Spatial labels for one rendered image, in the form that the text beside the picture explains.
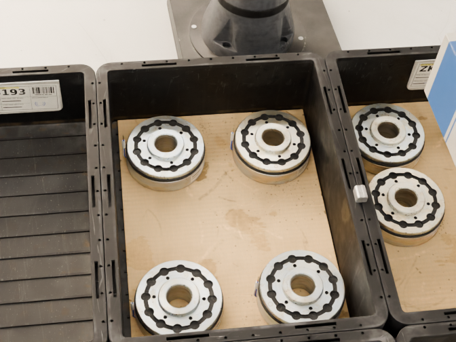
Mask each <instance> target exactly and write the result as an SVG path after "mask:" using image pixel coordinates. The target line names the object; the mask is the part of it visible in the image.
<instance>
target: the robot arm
mask: <svg viewBox="0 0 456 342"><path fill-rule="evenodd" d="M294 33H295V26H294V22H293V19H292V13H291V10H290V4H289V0H211V1H210V3H209V5H208V7H207V9H206V11H205V13H204V16H203V18H202V39H203V40H204V43H205V44H206V46H207V47H208V48H209V49H210V50H211V51H212V52H213V53H214V54H216V55H217V56H219V57H220V56H246V55H259V54H285V53H287V52H288V51H289V49H290V48H291V46H292V42H293V38H294Z"/></svg>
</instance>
